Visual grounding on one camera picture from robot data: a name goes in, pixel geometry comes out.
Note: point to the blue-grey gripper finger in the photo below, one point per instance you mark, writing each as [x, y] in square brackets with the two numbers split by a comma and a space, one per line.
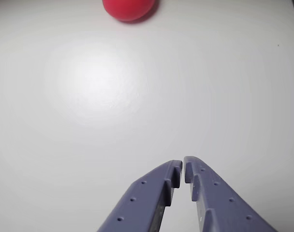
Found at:
[217, 203]
[142, 200]

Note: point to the red ball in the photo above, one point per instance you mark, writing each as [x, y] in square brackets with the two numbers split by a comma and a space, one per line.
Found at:
[127, 8]

